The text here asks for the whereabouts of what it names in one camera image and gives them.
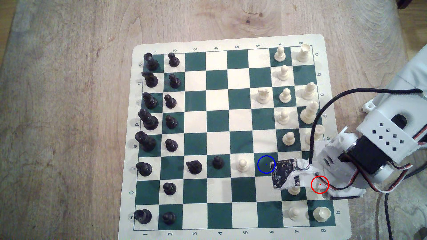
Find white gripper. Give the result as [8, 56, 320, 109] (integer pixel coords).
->
[314, 127, 367, 200]

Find green white chess mat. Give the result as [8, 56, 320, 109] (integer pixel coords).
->
[118, 33, 352, 240]

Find white king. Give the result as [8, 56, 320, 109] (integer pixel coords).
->
[305, 124, 326, 145]

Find white queen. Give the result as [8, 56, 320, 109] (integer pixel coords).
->
[300, 101, 320, 124]

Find white rook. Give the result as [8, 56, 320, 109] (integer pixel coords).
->
[296, 45, 311, 63]
[314, 207, 331, 223]

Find white bishop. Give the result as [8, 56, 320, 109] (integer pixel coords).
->
[302, 82, 316, 100]

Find black knight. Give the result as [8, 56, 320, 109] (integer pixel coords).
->
[142, 71, 159, 88]
[186, 160, 203, 175]

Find black king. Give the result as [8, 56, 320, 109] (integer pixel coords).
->
[135, 131, 157, 152]

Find black queen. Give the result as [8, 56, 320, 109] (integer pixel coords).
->
[138, 109, 159, 131]

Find black bishop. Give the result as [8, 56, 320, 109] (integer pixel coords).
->
[136, 162, 153, 177]
[142, 92, 158, 109]

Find black rook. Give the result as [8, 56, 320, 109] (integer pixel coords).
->
[134, 209, 152, 224]
[143, 53, 160, 71]

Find camera circuit board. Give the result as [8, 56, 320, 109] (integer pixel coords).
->
[272, 159, 301, 189]

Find red white black servo wires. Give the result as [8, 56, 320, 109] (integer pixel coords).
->
[328, 127, 427, 194]

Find thick black cable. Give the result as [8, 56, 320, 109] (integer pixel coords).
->
[383, 193, 395, 240]

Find black camera cable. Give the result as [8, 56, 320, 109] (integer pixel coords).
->
[307, 87, 424, 167]

